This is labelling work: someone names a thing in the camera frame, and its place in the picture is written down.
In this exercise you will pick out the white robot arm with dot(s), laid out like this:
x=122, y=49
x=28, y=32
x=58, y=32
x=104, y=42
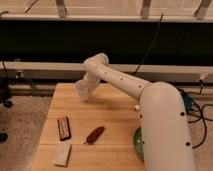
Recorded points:
x=165, y=132

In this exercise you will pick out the green ceramic bowl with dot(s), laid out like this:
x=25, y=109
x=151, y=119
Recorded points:
x=137, y=141

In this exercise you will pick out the red chili pepper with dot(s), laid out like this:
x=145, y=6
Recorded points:
x=94, y=135

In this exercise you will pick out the dark brown rectangular box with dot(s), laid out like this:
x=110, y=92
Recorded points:
x=64, y=128

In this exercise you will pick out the white rectangular sponge block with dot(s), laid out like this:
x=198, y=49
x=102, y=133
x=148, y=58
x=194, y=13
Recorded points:
x=62, y=154

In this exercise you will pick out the blue box on floor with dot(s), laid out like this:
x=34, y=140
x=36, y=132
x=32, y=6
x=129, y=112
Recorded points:
x=187, y=102

